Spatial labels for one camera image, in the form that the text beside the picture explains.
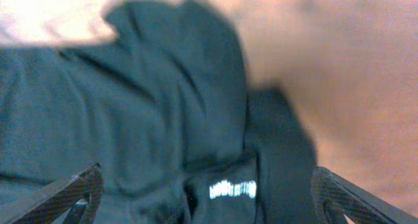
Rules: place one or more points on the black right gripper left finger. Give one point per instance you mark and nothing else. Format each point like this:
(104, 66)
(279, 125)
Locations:
(78, 196)

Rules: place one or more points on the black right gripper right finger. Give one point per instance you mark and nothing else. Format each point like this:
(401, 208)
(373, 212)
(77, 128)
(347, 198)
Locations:
(337, 200)

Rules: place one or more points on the black t-shirt with logo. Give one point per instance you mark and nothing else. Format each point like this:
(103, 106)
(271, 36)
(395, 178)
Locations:
(166, 111)

